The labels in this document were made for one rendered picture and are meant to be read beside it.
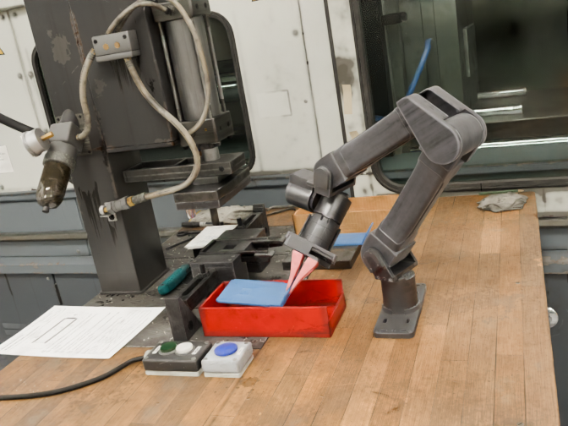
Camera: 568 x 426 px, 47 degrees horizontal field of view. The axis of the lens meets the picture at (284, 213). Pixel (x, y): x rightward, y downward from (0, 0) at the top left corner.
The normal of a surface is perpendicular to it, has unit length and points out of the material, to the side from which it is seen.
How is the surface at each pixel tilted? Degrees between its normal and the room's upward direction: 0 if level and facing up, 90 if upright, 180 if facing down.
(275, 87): 90
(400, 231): 85
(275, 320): 90
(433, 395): 0
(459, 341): 0
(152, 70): 90
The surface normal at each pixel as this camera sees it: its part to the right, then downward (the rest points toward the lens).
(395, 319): -0.16, -0.94
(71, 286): -0.37, 0.33
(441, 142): -0.66, 0.33
